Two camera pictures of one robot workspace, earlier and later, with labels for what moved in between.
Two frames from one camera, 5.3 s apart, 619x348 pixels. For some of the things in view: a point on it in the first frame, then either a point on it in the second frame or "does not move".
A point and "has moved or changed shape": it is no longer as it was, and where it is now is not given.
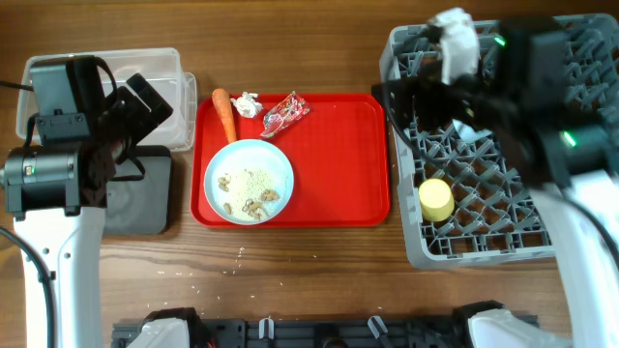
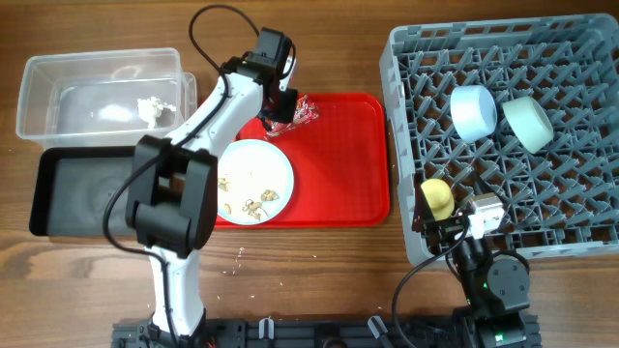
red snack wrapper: [287, 113] has moved or changed shape
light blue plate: [249, 182] does not move
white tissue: [247, 104] has moved or changed shape
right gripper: [423, 100] to [446, 227]
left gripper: [125, 99] to [287, 114]
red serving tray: [338, 152] does not move
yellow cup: [436, 199] does not move
